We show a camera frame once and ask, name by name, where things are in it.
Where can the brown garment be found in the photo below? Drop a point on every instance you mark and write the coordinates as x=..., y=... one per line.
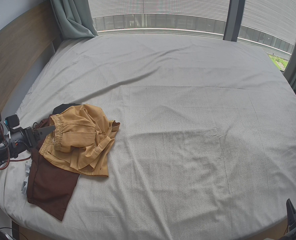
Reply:
x=52, y=189

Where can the black garment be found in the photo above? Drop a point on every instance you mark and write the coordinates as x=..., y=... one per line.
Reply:
x=60, y=107

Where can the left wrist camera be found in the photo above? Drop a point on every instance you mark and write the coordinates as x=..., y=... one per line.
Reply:
x=12, y=120

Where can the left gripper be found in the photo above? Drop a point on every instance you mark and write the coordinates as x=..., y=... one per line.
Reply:
x=22, y=137

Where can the window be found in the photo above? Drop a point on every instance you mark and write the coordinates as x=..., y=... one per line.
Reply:
x=163, y=4

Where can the mustard yellow shorts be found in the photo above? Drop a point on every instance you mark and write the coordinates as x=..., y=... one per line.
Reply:
x=87, y=139

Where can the blue-green curtain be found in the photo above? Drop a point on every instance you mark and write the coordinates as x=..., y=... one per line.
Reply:
x=67, y=11

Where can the bed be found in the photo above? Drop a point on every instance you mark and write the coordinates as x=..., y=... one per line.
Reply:
x=178, y=104

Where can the white garment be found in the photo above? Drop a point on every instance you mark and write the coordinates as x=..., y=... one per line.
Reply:
x=25, y=176

